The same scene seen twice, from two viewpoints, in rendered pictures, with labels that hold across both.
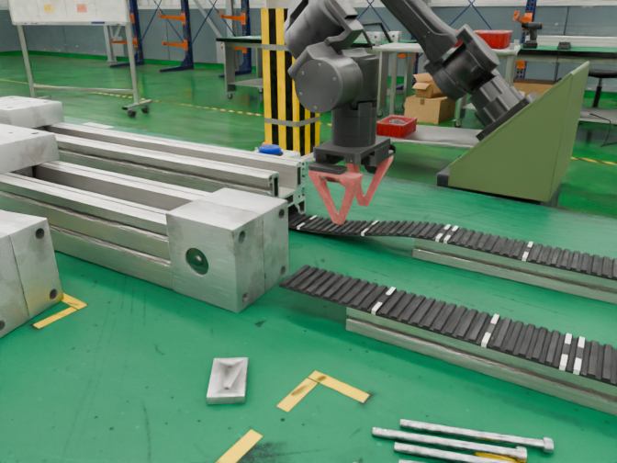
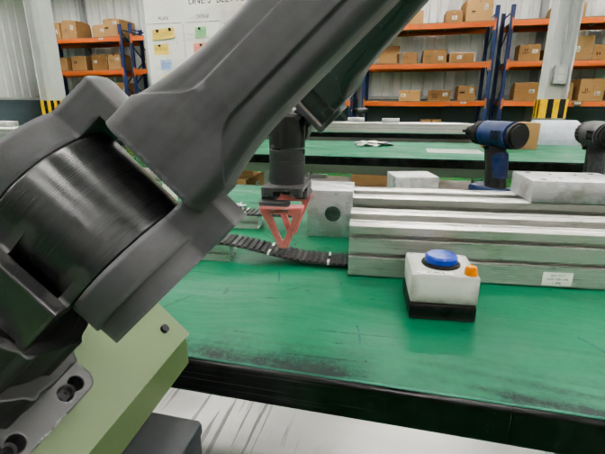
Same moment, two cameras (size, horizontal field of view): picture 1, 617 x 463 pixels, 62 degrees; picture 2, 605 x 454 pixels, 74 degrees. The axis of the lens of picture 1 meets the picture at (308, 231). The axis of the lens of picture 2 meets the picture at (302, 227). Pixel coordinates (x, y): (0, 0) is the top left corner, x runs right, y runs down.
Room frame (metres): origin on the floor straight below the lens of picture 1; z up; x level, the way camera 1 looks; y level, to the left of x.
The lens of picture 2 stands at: (1.27, -0.28, 1.04)
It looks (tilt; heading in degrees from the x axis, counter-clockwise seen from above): 17 degrees down; 158
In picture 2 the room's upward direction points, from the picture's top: straight up
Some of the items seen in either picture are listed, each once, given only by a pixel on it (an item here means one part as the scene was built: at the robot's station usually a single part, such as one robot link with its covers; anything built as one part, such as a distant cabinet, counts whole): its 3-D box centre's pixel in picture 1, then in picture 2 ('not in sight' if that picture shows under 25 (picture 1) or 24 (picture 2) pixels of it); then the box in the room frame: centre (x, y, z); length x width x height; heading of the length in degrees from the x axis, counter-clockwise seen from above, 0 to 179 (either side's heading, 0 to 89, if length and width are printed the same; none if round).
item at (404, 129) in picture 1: (435, 99); not in sight; (3.71, -0.90, 0.50); 1.03 x 0.55 x 1.01; 67
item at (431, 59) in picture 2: not in sight; (423, 79); (-7.03, 6.13, 1.59); 2.83 x 0.98 x 3.17; 55
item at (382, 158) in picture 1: (360, 176); (284, 217); (0.68, -0.07, 0.86); 0.07 x 0.07 x 0.09; 59
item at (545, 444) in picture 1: (474, 434); not in sight; (0.29, -0.12, 0.78); 0.11 x 0.01 x 0.01; 77
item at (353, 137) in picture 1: (353, 128); (287, 170); (0.65, -0.06, 0.93); 0.10 x 0.07 x 0.07; 149
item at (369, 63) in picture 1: (353, 78); (287, 131); (0.65, -0.05, 0.99); 0.07 x 0.06 x 0.07; 151
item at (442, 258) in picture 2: (270, 152); (440, 260); (0.88, 0.07, 0.84); 0.04 x 0.04 x 0.02
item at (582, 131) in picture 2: not in sight; (586, 167); (0.62, 0.72, 0.89); 0.20 x 0.08 x 0.22; 144
